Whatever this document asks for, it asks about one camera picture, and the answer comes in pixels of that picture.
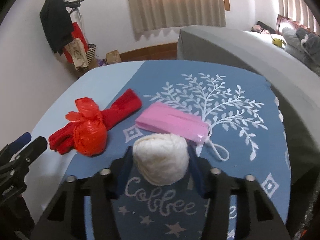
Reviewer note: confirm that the red hanging bag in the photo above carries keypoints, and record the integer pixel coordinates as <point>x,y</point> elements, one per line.
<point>78,42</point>

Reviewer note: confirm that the red glove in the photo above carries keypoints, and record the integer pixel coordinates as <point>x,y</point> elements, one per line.
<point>127,104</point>

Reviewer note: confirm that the wooden coat rack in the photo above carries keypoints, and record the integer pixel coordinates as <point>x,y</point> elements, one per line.
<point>73,6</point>

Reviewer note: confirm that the beige left curtain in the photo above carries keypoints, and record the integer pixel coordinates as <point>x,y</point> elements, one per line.
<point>148,15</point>

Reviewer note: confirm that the striped basket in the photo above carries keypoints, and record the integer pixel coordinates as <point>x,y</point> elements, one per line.
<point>90,53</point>

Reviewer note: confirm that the pink face mask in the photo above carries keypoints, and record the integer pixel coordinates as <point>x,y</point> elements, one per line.
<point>161,118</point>

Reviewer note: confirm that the red plastic bag ball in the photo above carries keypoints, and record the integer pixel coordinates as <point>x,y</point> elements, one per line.
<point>89,133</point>

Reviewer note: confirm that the beige tote bag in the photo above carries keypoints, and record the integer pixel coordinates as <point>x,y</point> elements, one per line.
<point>79,58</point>

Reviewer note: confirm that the beige curtain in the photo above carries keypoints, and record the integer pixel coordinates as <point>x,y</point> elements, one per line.
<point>298,11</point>
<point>148,15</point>

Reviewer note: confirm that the brown paper bag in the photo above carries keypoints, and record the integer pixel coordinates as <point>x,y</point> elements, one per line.
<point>113,57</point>

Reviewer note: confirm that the beige right curtain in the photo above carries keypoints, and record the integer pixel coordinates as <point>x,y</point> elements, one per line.
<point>298,11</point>

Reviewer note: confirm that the grey pillow stack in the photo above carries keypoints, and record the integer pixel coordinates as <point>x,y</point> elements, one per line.
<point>294,49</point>

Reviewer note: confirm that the black bag on bed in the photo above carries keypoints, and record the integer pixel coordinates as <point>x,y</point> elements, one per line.
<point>262,28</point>

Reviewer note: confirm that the grey bed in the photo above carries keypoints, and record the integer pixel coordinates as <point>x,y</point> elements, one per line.
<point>295,85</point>

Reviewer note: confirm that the dark grey folded clothing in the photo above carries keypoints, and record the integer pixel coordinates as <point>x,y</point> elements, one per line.
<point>309,43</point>

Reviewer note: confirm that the yellow plush toy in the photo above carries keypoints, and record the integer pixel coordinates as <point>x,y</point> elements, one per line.
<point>278,42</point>

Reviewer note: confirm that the black hanging coat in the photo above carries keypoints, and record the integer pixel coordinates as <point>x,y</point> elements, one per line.
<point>57,25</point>

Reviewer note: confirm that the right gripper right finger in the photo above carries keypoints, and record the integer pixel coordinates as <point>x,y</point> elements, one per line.
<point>257,217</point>

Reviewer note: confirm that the red wooden headboard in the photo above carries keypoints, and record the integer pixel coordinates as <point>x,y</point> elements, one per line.
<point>285,22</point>

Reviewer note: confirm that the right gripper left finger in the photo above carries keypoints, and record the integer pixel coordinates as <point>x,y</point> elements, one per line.
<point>64,217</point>

